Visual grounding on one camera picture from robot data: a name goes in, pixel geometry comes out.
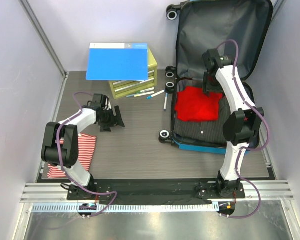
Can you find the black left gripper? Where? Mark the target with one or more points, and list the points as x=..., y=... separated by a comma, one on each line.
x=106, y=127

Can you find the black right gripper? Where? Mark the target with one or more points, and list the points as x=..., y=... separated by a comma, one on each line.
x=208, y=88

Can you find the red white striped garment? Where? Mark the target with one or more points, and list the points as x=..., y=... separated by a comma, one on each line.
x=86, y=146

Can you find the blue suitcase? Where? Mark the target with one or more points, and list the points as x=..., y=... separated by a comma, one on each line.
x=217, y=48

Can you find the dark pinstriped shirt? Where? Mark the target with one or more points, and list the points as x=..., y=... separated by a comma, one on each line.
x=206, y=131

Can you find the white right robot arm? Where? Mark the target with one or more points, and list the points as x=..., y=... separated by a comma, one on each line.
x=243, y=124

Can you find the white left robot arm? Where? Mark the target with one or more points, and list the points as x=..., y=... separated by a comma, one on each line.
x=60, y=146

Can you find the yellow-green drawer organizer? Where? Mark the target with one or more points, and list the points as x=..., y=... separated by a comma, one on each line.
x=123, y=88

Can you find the marker pen blue cap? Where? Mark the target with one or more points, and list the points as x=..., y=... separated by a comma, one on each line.
x=155, y=94

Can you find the marker pen red cap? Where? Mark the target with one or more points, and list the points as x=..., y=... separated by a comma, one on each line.
x=165, y=102

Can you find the blue white flat box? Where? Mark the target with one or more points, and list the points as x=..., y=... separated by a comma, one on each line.
x=117, y=62

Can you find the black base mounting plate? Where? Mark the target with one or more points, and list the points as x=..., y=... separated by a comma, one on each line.
x=200, y=188

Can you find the aluminium corner post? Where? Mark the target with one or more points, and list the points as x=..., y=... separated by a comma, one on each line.
x=42, y=35

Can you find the slotted cable duct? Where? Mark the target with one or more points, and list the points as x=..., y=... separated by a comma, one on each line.
x=90, y=208

